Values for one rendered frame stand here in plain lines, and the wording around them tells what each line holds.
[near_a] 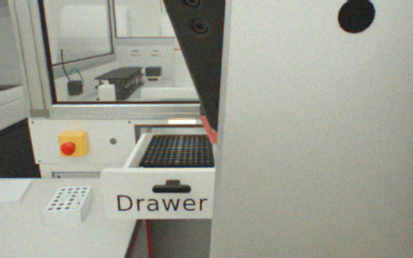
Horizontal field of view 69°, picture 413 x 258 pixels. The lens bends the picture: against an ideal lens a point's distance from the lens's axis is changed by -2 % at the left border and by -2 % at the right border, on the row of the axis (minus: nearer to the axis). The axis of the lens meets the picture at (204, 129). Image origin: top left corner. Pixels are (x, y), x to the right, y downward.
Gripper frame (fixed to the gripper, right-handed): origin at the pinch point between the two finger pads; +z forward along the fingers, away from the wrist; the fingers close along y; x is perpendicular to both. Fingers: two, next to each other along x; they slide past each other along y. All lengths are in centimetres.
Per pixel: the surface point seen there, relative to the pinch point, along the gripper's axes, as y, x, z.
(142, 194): 11.6, -14.6, 8.3
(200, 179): 11.2, -3.0, 4.7
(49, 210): 5.9, -38.0, 16.9
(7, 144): -61, -92, 30
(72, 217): 5.9, -33.0, 18.6
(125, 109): -21.9, -25.7, 0.3
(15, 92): -71, -89, 8
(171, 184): 13.4, -8.5, 4.6
